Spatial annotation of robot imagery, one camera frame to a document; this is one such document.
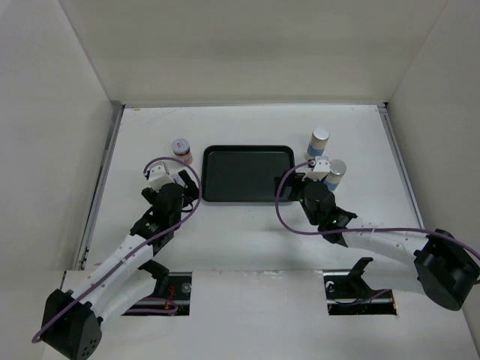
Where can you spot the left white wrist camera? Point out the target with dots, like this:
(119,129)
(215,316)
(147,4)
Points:
(157,174)

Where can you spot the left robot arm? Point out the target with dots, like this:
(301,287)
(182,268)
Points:
(73,320)

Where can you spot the black plastic tray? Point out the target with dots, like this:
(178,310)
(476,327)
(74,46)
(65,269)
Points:
(244,173)

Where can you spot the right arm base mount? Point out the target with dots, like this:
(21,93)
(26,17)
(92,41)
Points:
(347,294)

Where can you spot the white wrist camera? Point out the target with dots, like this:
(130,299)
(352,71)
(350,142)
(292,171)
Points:
(157,174)
(320,168)

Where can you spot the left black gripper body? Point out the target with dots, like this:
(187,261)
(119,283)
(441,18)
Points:
(151,194)

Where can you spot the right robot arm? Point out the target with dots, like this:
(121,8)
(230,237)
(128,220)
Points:
(430,263)

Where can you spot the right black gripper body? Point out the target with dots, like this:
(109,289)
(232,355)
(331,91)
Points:
(313,220)

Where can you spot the blue-label shaker bottle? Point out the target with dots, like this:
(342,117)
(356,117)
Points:
(318,142)
(337,170)

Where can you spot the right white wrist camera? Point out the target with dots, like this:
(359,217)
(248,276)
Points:
(320,168)

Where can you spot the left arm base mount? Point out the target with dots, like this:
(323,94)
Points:
(171,295)

